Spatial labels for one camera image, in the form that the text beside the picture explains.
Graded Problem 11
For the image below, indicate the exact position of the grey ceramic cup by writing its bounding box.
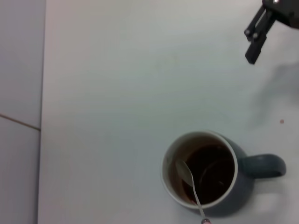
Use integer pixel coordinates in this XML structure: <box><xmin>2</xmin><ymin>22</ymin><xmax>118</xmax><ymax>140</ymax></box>
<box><xmin>162</xmin><ymin>130</ymin><xmax>287</xmax><ymax>217</ymax></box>

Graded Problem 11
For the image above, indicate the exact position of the pink handled metal spoon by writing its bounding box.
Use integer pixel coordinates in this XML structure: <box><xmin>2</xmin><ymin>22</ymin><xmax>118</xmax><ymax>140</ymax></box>
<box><xmin>175</xmin><ymin>159</ymin><xmax>211</xmax><ymax>224</ymax></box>

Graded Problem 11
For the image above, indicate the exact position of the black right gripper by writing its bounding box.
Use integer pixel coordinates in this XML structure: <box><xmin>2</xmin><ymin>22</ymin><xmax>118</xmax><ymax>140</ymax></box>
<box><xmin>244</xmin><ymin>0</ymin><xmax>299</xmax><ymax>65</ymax></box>

